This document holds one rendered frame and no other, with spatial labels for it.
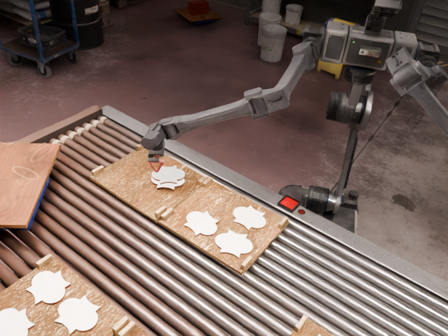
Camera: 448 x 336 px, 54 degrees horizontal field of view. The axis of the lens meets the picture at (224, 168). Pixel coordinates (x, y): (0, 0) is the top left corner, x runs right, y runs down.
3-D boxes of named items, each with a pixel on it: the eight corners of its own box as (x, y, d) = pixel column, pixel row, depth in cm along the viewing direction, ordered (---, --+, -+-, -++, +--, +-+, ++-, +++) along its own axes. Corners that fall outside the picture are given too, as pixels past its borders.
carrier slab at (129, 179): (147, 146, 218) (146, 143, 217) (210, 182, 199) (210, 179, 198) (89, 179, 195) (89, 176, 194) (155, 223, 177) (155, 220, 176)
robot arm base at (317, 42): (318, 58, 201) (323, 33, 193) (317, 65, 195) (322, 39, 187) (299, 55, 202) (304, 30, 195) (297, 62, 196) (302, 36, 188)
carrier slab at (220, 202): (211, 181, 199) (211, 179, 198) (289, 223, 182) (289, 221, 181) (158, 223, 176) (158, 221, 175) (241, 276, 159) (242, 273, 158)
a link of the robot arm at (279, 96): (289, 115, 161) (281, 91, 156) (256, 119, 168) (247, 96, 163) (317, 62, 192) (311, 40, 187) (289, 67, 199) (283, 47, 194)
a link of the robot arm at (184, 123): (270, 110, 170) (261, 85, 165) (269, 117, 165) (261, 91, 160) (172, 137, 183) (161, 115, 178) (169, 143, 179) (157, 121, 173)
